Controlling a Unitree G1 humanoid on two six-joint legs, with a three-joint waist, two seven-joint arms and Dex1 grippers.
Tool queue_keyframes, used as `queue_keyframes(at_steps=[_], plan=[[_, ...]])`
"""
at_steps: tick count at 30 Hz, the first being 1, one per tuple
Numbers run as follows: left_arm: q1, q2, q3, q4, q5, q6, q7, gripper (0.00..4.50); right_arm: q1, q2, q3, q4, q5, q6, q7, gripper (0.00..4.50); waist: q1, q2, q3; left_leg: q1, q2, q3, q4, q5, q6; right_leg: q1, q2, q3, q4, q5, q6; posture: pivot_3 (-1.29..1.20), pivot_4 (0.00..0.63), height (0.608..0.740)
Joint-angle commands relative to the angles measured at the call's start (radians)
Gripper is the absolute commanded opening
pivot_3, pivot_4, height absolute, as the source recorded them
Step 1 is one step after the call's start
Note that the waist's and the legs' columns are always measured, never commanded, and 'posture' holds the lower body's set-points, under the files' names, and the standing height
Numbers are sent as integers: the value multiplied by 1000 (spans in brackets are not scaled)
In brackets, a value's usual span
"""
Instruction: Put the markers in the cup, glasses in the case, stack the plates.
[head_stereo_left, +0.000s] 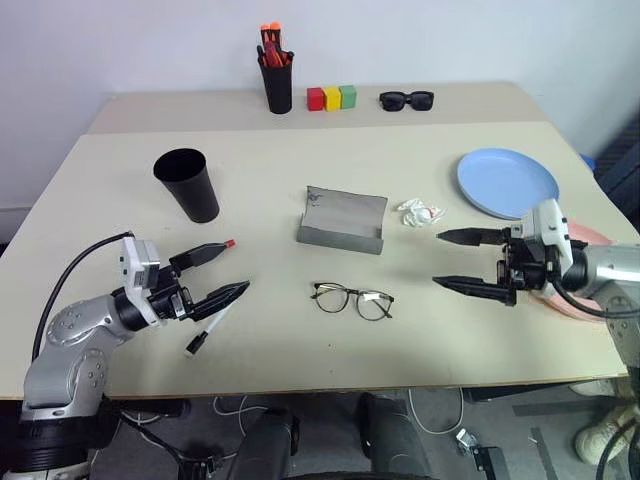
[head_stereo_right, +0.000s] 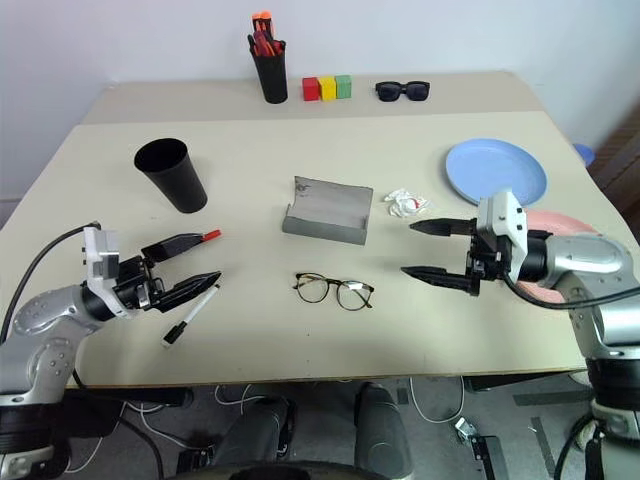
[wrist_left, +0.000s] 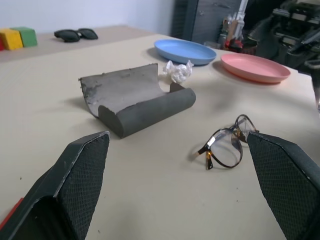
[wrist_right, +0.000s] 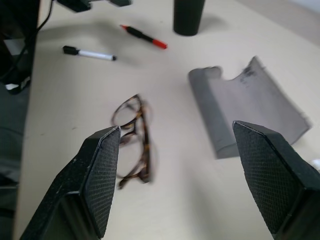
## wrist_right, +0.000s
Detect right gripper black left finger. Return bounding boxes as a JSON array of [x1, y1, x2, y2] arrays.
[[19, 125, 122, 240]]

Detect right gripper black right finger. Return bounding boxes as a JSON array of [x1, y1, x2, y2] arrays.
[[231, 120, 320, 240]]

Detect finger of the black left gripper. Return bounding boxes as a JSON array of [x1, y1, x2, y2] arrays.
[[109, 0, 133, 8], [56, 0, 94, 13]]

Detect red and black marker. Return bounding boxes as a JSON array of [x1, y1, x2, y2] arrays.
[[119, 24, 168, 50]]

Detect white marker with black cap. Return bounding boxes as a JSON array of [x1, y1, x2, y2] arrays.
[[62, 45, 118, 62]]

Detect tortoiseshell eyeglasses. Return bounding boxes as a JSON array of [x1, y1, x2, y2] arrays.
[[111, 93, 160, 191]]

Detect black pen holder cup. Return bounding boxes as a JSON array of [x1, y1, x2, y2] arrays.
[[173, 0, 206, 37]]

